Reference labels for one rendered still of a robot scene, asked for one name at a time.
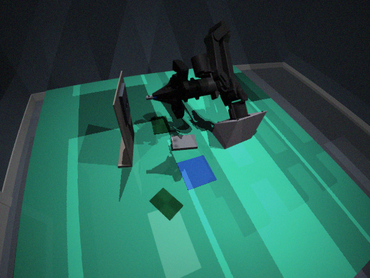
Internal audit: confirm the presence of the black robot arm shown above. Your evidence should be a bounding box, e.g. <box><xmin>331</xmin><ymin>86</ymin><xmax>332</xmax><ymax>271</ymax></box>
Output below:
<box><xmin>191</xmin><ymin>21</ymin><xmax>250</xmax><ymax>120</ymax></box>

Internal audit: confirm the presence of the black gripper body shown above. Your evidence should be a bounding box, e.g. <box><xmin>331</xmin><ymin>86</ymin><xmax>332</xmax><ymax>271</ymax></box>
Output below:
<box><xmin>171</xmin><ymin>59</ymin><xmax>203</xmax><ymax>119</ymax></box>

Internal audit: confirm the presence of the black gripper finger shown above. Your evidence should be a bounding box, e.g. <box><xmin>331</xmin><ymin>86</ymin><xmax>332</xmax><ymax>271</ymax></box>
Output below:
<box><xmin>152</xmin><ymin>77</ymin><xmax>178</xmax><ymax>97</ymax></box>
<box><xmin>156</xmin><ymin>95</ymin><xmax>178</xmax><ymax>108</ymax></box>

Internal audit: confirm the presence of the blue square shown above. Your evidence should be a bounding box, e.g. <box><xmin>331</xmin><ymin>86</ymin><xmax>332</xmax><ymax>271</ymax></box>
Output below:
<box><xmin>177</xmin><ymin>155</ymin><xmax>217</xmax><ymax>190</ymax></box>

